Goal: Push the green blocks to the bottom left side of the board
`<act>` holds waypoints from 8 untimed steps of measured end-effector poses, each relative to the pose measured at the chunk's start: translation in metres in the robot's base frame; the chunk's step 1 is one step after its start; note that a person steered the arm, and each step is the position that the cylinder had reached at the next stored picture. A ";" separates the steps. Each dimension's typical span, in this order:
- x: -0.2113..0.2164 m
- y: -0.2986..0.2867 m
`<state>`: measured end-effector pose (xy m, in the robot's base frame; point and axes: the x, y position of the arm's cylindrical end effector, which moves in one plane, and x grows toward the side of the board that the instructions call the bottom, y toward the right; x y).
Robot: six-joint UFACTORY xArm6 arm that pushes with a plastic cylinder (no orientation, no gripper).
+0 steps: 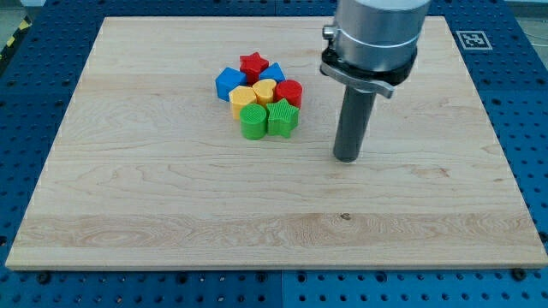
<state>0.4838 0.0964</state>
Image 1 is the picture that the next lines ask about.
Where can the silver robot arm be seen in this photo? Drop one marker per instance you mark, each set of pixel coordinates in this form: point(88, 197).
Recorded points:
point(372, 44)

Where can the wooden board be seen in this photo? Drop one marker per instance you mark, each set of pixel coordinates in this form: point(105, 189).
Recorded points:
point(149, 170)

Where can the green star block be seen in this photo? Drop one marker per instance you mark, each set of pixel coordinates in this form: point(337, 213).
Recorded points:
point(283, 118)

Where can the green cylinder block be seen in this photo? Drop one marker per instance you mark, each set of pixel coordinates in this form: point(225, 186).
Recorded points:
point(253, 118)

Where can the red cylinder block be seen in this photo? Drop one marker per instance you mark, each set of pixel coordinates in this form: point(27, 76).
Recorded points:
point(291, 90)

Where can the yellow heart block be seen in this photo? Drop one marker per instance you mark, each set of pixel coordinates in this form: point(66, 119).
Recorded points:
point(264, 91)

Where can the yellow hexagon block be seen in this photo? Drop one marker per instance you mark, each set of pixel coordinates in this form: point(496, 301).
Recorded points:
point(240, 97)

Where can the blue pentagon block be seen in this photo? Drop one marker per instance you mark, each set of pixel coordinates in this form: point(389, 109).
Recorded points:
point(273, 72)

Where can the blue cube block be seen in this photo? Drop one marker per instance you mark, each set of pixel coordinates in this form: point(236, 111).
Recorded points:
point(227, 81)

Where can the red star block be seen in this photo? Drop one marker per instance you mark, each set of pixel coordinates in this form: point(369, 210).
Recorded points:
point(252, 66)

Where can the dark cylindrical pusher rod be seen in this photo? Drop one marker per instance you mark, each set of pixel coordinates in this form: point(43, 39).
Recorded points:
point(352, 124)

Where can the white fiducial marker tag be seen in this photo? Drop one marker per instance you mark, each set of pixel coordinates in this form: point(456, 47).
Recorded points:
point(473, 40)

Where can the black yellow hazard tape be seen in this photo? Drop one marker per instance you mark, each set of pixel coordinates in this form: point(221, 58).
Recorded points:
point(15, 40)

